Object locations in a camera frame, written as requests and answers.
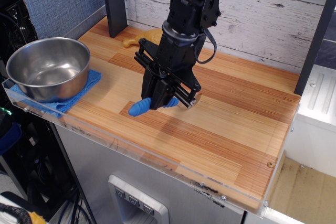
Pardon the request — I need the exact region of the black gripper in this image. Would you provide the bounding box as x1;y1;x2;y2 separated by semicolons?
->
134;32;201;110

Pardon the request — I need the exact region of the blue handled metal spoon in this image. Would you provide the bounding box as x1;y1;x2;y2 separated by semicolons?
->
128;93;202;116

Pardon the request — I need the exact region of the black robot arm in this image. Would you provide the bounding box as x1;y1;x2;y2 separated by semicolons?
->
129;0;221;116

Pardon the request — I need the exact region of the yellow plastic chicken drumstick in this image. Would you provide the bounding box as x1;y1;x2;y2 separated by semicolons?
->
122;28;163;48

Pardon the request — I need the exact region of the blue folded cloth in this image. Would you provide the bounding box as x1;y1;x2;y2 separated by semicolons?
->
9;69;102;118

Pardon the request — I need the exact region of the silver cabinet with buttons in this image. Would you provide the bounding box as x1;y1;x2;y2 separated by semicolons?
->
56;126;245;223

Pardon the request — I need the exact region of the stainless steel bowl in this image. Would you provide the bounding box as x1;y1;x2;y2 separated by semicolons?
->
6;37;91;103

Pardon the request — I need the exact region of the blue fabric panel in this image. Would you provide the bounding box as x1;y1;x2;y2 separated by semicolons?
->
24;0;106;39

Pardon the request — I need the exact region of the dark left frame post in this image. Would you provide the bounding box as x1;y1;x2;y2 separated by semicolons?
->
105;0;128;38

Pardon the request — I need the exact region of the dark frame post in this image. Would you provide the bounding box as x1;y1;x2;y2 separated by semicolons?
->
105;0;128;38
294;0;335;95

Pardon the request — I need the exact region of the white aluminium rail block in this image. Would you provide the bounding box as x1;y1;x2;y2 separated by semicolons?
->
284;65;335;177

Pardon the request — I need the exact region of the dark right frame post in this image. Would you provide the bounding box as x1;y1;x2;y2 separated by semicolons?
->
294;0;335;95

